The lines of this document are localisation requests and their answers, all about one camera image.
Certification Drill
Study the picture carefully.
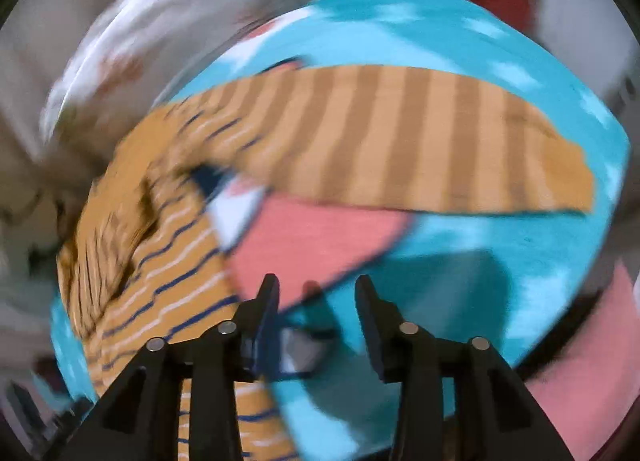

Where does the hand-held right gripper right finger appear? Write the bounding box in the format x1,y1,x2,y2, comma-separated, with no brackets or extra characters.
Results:
355,274,574,461

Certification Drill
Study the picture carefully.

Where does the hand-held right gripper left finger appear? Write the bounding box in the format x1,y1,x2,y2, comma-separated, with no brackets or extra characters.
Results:
57,274,280,461

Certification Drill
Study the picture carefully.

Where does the yellow striped small shirt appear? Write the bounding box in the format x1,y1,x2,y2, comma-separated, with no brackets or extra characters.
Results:
56,65,597,461

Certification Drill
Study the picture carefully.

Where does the blue cartoon printed blanket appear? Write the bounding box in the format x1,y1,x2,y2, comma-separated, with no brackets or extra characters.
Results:
49,0,632,461

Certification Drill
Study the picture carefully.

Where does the white floral pillow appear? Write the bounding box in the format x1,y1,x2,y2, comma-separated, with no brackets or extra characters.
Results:
42,0,301,146

